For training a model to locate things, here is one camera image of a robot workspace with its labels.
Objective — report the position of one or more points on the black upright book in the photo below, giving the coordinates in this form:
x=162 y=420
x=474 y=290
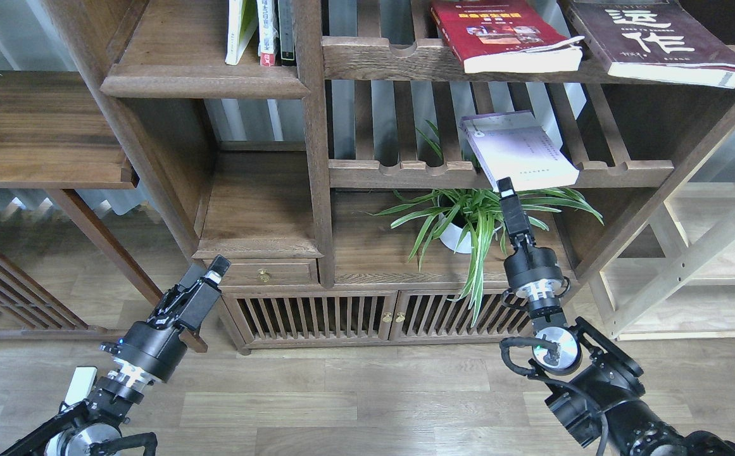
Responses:
x=285 y=14

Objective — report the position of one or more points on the dark wooden bookshelf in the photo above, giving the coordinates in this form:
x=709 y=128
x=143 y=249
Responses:
x=274 y=168

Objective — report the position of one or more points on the white green upright book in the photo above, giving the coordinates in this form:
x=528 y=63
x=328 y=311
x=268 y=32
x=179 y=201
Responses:
x=242 y=24

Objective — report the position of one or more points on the red white upright book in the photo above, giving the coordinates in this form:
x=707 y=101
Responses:
x=267 y=32

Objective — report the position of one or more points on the white stand leg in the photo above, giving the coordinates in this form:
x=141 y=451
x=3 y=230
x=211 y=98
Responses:
x=80 y=386

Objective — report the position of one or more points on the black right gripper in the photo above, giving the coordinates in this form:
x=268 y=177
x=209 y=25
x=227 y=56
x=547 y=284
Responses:
x=532 y=271

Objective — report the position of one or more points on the light wooden shelf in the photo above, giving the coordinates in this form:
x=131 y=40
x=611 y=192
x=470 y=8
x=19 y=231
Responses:
x=688 y=292

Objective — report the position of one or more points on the white lavender paperback book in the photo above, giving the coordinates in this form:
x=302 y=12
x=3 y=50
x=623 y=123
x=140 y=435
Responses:
x=514 y=145

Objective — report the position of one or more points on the white plant pot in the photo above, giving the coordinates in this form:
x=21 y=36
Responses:
x=452 y=237

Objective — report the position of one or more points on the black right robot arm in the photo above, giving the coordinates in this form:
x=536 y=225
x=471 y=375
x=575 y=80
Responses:
x=595 y=388

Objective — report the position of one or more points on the dark brown book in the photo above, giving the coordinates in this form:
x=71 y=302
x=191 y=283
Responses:
x=652 y=40

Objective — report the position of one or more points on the red paperback book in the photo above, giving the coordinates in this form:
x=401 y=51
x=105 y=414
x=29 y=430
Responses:
x=504 y=36

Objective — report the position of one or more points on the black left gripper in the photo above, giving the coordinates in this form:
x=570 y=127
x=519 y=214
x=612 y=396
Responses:
x=154 y=345

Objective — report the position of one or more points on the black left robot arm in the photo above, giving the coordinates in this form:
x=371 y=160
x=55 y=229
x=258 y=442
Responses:
x=91 y=427

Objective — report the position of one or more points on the green spider plant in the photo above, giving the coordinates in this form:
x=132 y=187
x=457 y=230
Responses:
x=478 y=213

